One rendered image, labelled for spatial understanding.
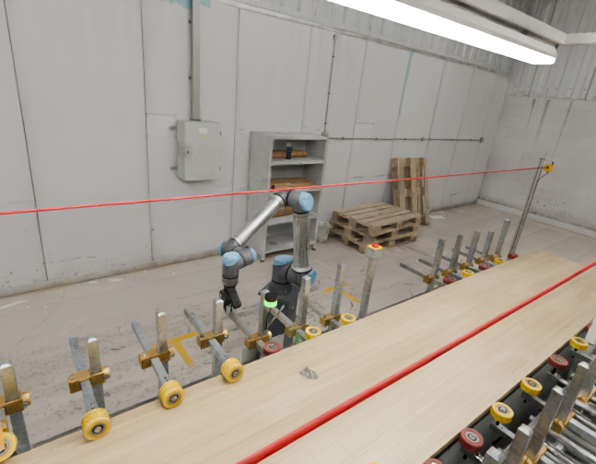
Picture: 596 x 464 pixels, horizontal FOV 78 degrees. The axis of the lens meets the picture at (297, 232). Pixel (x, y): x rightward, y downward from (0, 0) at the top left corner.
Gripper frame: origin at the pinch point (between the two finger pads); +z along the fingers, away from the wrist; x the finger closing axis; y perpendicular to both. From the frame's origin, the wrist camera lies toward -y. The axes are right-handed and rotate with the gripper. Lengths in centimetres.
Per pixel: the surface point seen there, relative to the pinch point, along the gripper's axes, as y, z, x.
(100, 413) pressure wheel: -50, -15, 73
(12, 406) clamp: -30, -13, 96
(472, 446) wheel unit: -123, -8, -33
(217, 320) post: -28.7, -21.7, 21.7
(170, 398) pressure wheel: -52, -12, 51
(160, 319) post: -29, -31, 47
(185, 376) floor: 55, 83, 5
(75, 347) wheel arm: -8, -13, 75
